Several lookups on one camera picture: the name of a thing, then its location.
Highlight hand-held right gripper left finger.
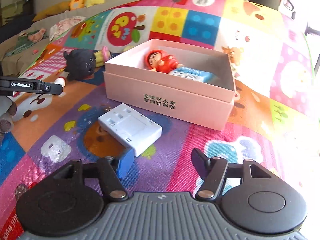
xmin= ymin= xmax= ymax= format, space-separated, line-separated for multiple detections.
xmin=52 ymin=147 xmax=135 ymax=201

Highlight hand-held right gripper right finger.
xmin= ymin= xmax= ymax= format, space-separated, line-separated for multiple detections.
xmin=191 ymin=148 xmax=273 ymax=201

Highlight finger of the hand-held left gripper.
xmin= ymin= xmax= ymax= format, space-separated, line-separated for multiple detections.
xmin=42 ymin=83 xmax=63 ymax=95

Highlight white power adapter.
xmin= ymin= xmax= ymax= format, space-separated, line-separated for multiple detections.
xmin=98 ymin=103 xmax=163 ymax=157

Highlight black plush cat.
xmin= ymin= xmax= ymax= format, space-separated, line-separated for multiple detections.
xmin=62 ymin=49 xmax=97 ymax=82

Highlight pale yellow ribbed toy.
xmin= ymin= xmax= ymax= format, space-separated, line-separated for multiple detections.
xmin=94 ymin=46 xmax=113 ymax=68

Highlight pink cardboard box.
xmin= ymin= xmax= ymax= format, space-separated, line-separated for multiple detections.
xmin=104 ymin=39 xmax=237 ymax=131

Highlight blue white tissue packet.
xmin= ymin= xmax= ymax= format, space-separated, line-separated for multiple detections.
xmin=170 ymin=66 xmax=218 ymax=83

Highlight red hooded doll figure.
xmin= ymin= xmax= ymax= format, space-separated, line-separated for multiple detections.
xmin=144 ymin=49 xmax=179 ymax=74

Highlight person's left hand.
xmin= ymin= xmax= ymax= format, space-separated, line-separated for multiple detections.
xmin=0 ymin=97 xmax=17 ymax=134

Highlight beige sofa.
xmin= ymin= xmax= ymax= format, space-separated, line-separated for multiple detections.
xmin=0 ymin=4 xmax=118 ymax=80

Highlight colourful cartoon play mat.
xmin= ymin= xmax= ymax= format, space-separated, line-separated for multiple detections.
xmin=0 ymin=0 xmax=320 ymax=240

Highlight green cloth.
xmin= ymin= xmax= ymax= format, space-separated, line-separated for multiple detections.
xmin=6 ymin=34 xmax=37 ymax=55

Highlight pink plush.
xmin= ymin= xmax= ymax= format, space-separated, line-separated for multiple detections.
xmin=26 ymin=28 xmax=48 ymax=42

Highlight white pink crumpled cloth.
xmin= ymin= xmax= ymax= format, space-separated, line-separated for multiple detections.
xmin=49 ymin=16 xmax=87 ymax=42

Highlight long yellow cushion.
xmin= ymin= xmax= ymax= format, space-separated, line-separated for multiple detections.
xmin=32 ymin=1 xmax=72 ymax=22

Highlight dark framed picture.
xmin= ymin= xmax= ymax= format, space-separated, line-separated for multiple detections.
xmin=0 ymin=0 xmax=32 ymax=28

